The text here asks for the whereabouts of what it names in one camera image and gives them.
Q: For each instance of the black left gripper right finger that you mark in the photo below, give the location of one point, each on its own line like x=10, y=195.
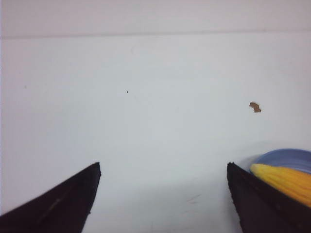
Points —
x=263, y=209

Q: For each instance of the blue round plate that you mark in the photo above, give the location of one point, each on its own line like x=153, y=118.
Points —
x=292, y=158

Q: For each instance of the small brown table chip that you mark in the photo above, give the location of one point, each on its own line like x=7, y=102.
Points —
x=255, y=106

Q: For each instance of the yellow corn cob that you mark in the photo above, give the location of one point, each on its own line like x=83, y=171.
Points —
x=293, y=183

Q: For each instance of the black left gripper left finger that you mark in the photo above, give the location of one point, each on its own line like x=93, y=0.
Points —
x=63, y=209

